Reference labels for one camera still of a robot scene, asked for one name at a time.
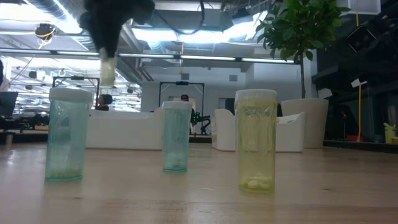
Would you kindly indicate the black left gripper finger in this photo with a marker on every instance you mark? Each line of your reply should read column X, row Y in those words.
column 108, row 52

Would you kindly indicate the small yellow pill bottle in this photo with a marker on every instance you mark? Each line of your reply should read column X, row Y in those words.
column 108, row 73
column 255, row 140

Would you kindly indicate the white plastic bin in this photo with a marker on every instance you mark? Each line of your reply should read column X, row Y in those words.
column 289, row 133
column 124, row 130

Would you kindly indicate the small teal pill bottle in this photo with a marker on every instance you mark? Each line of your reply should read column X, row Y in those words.
column 176, row 137
column 66, row 140

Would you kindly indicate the white paper tag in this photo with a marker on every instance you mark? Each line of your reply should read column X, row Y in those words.
column 357, row 83

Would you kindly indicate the person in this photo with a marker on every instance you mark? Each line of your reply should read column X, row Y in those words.
column 185, row 98
column 105, row 102

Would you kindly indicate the green leafy plant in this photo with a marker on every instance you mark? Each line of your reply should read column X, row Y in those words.
column 295, row 28

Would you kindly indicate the long overhead light bar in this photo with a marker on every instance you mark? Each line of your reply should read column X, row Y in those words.
column 205, row 58

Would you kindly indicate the yellow-green bottle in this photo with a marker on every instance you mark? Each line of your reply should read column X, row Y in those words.
column 389, row 133

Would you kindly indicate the white plant pot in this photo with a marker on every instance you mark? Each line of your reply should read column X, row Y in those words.
column 308, row 124

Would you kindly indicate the black monitor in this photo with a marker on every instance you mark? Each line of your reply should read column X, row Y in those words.
column 7, row 104

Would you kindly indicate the background robot with green light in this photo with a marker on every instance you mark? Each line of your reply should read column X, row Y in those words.
column 200, row 119

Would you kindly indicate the silver ceiling duct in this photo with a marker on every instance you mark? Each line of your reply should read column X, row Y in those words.
column 127, row 71

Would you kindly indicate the black background robot frame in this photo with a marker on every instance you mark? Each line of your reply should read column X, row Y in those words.
column 182, row 83
column 76, row 78

